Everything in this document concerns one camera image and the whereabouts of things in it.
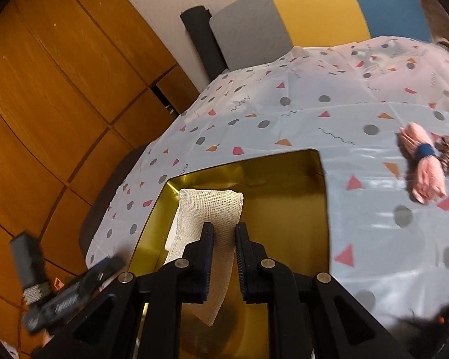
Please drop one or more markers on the grey yellow blue chair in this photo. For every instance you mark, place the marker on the grey yellow blue chair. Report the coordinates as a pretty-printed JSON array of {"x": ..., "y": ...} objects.
[{"x": 314, "y": 11}]

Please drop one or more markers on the dark cloth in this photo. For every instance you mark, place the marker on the dark cloth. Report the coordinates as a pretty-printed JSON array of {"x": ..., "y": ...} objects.
[{"x": 426, "y": 327}]

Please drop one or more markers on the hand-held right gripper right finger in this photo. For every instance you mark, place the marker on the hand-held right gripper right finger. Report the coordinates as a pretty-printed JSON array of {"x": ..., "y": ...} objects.
[{"x": 241, "y": 261}]

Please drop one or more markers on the white gauze bandage roll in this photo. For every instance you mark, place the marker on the white gauze bandage roll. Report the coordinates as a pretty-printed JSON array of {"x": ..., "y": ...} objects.
[{"x": 209, "y": 205}]

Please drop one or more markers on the patterned plastic tablecloth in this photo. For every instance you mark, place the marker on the patterned plastic tablecloth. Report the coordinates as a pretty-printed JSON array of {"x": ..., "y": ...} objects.
[{"x": 284, "y": 127}]

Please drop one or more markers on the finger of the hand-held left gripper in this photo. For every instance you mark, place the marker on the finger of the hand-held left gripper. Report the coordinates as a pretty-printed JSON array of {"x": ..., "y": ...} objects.
[{"x": 97, "y": 271}]

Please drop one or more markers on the gold tin box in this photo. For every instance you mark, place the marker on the gold tin box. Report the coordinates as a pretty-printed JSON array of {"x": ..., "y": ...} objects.
[{"x": 284, "y": 213}]

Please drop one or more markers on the wooden wardrobe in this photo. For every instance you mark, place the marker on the wooden wardrobe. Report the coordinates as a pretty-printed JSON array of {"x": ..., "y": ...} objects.
[{"x": 60, "y": 82}]

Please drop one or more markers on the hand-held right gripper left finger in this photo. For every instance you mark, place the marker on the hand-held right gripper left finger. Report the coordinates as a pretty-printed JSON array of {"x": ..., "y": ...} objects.
[{"x": 208, "y": 254}]

